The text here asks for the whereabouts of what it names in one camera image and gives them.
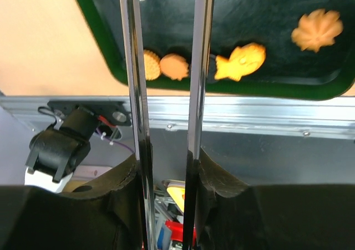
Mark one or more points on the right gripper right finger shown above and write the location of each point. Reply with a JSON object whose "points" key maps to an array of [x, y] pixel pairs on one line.
{"points": [[231, 214]]}

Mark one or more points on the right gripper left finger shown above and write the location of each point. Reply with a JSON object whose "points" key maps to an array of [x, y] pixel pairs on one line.
{"points": [[101, 214]]}

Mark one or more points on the metal tongs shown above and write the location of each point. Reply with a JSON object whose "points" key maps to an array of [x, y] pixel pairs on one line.
{"points": [[133, 46]]}

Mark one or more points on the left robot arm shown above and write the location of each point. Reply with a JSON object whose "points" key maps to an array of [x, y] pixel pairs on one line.
{"points": [[56, 153]]}

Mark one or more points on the round waffle cookie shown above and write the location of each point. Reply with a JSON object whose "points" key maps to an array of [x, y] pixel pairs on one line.
{"points": [[151, 65]]}

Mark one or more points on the orange fish cookie lower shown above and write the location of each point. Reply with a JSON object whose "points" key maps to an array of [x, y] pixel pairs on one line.
{"points": [[242, 61]]}

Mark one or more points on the small brown cookie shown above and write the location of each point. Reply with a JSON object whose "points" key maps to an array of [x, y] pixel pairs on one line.
{"points": [[174, 67]]}

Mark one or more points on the black serving tray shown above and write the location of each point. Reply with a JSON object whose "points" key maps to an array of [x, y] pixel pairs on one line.
{"points": [[288, 72]]}

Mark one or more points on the flower swirl cookie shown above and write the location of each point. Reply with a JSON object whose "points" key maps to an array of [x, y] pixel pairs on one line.
{"points": [[317, 29]]}

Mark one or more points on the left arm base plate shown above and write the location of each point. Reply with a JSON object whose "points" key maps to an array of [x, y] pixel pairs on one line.
{"points": [[114, 112]]}

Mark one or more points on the aluminium front rail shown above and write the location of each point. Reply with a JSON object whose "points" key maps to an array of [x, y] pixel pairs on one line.
{"points": [[333, 119]]}

